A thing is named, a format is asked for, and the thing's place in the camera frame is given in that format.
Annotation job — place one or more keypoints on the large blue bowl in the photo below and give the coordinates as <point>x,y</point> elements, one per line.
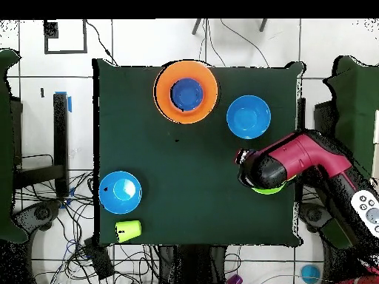
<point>120,192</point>
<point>248,117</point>

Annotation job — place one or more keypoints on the lime green bowl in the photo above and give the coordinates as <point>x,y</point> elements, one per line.
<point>268,190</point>

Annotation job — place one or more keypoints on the small dark blue bowl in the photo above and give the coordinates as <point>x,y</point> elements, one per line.
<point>187,94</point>

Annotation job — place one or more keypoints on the orange bowl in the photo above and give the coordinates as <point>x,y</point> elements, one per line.
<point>165,100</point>

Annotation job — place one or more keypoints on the yellow-green cup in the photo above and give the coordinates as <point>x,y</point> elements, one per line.
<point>128,230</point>

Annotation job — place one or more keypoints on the small light blue bowl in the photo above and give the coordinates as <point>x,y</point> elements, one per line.
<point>310,273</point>

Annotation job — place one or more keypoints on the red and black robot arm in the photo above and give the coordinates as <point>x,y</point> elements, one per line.
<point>311,156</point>

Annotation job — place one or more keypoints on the grey chair base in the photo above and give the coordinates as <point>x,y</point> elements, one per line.
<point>41,213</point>
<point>312,216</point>

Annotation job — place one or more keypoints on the dark green tablecloth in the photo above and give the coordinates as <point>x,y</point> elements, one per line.
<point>133,133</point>

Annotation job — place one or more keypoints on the purple cup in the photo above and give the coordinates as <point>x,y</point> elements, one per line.
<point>235,279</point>

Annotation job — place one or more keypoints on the green cloth covered table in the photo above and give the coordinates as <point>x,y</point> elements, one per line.
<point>6,148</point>
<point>358,103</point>

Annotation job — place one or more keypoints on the black power strip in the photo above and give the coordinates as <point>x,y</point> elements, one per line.
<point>99,260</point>

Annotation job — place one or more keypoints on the black stand post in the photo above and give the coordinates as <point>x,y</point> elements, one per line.
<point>60,133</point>
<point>301,115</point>

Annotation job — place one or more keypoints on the camera tripod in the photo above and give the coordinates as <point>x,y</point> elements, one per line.
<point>196,27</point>

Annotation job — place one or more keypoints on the black square floor frame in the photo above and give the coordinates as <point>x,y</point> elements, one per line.
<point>51,29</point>

